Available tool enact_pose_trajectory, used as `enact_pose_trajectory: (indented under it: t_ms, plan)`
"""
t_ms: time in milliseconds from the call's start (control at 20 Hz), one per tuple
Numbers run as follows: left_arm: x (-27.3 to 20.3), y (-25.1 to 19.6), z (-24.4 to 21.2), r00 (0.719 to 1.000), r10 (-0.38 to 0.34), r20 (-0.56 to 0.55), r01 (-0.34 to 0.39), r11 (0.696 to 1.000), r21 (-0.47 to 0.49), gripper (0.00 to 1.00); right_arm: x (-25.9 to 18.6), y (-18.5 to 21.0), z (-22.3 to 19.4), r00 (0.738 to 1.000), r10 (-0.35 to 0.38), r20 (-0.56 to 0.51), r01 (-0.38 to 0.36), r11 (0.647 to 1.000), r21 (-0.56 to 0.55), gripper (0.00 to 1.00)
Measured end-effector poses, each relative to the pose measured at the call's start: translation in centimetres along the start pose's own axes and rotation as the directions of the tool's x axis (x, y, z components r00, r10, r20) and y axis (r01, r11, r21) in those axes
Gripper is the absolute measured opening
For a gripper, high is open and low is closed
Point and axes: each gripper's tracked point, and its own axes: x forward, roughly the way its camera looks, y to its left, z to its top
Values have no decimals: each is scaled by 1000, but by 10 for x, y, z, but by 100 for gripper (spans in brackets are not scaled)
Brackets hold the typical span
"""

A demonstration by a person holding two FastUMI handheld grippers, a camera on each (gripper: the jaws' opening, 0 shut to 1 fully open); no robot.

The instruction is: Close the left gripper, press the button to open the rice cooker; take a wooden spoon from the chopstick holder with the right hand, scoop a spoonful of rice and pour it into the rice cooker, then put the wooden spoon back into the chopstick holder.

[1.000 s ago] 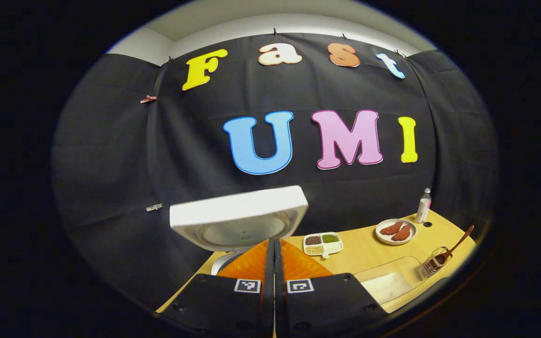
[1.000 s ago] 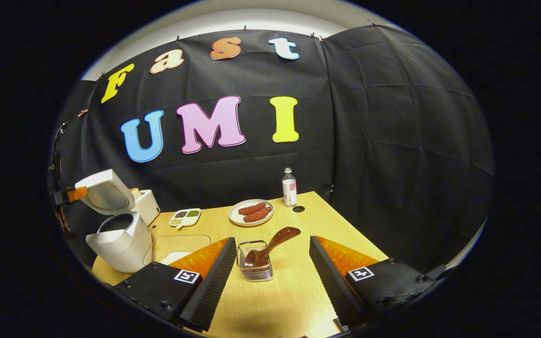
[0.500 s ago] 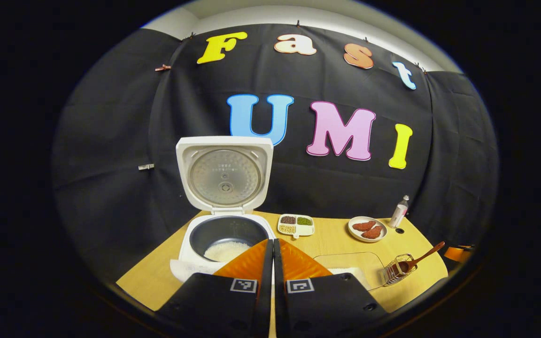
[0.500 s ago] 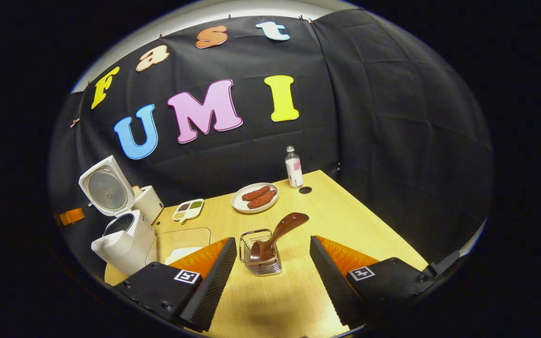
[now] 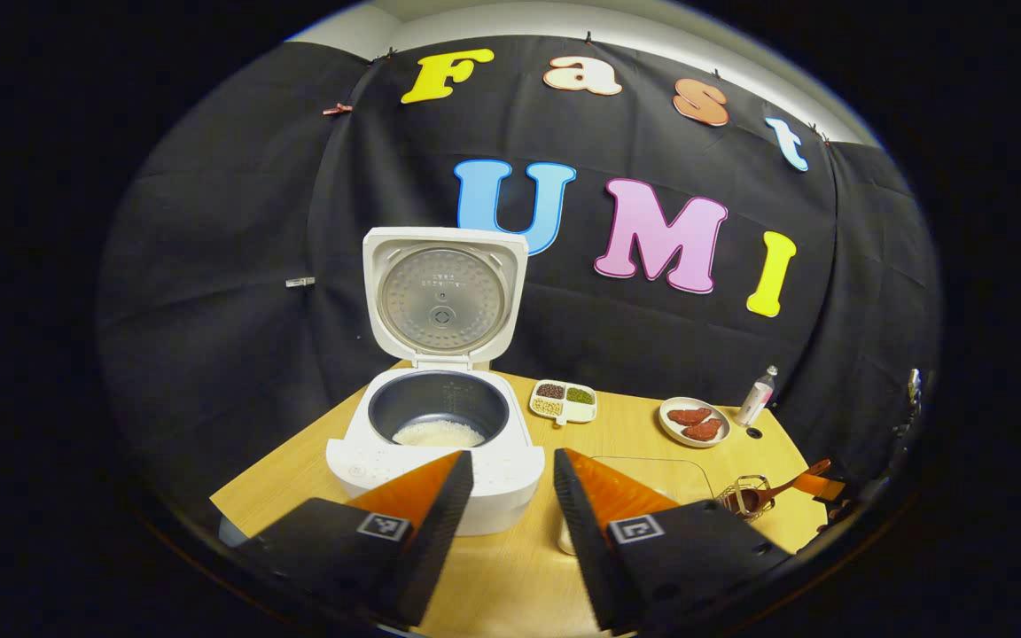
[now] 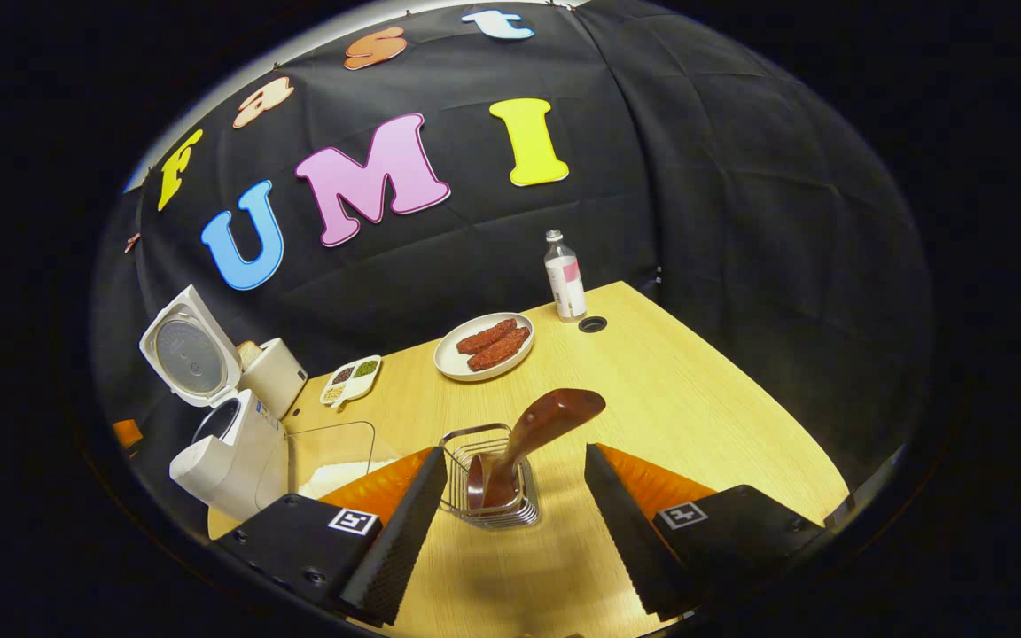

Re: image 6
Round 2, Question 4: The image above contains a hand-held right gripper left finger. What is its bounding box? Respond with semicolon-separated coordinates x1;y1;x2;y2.
214;446;449;628

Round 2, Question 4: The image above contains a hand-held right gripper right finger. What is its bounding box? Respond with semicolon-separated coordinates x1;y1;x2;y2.
583;443;830;621

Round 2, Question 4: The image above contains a metal wire chopstick holder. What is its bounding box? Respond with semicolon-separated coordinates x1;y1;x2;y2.
438;424;541;530

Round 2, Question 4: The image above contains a white rice cooker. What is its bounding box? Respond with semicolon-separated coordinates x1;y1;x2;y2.
139;284;290;522

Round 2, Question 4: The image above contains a brown wooden spoon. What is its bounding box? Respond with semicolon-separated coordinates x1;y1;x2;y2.
466;388;607;512

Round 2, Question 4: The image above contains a clear glass container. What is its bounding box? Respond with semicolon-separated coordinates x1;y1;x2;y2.
255;421;405;512

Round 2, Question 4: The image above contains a white toaster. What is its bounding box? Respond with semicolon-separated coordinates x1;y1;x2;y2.
236;338;308;420

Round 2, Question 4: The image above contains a white divided grain dish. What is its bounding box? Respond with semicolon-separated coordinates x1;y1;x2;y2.
319;355;383;410

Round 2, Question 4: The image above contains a white oval plate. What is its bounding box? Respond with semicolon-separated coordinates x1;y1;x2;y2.
433;312;535;383

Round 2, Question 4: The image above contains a reddish brown meat piece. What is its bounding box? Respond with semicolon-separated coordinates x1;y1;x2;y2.
456;318;518;355
466;327;532;372

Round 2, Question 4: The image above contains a clear bottle with pink label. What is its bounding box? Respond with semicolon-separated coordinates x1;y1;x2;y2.
544;230;588;323

